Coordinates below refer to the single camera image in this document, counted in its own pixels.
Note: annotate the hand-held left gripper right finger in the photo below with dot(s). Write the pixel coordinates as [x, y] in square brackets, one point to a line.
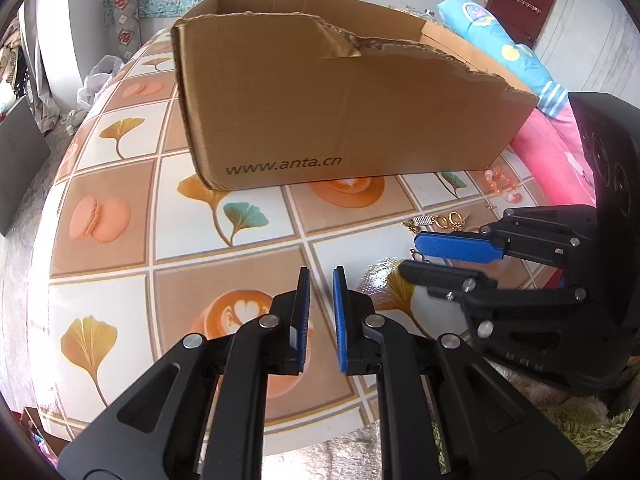
[342, 325]

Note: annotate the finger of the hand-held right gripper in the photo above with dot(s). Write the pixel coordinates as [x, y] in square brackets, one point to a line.
[435, 276]
[455, 247]

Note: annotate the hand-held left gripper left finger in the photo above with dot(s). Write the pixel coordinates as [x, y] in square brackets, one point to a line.
[302, 320]

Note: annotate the silver spring charm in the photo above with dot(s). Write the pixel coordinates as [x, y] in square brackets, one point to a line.
[423, 221]

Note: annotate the brown cardboard box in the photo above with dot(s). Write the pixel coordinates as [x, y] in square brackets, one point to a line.
[325, 110]

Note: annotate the person's right forearm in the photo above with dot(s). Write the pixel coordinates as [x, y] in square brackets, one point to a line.
[595, 430]

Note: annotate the blue cartoon pillow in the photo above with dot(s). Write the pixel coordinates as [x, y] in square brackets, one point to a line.
[505, 55]

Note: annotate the white panelled wardrobe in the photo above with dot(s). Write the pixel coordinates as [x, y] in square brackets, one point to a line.
[595, 45]

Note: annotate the silver sequin pillow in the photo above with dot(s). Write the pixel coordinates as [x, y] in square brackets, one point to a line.
[410, 10]

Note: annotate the dark red door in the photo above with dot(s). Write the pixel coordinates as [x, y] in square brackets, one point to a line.
[525, 0]

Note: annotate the white plastic bag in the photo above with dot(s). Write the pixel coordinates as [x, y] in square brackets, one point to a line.
[97, 82]

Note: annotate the black cabinet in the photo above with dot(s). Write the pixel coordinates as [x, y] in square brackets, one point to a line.
[20, 170]

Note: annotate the grey red-flower cushion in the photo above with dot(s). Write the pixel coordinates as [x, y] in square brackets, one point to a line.
[125, 15]

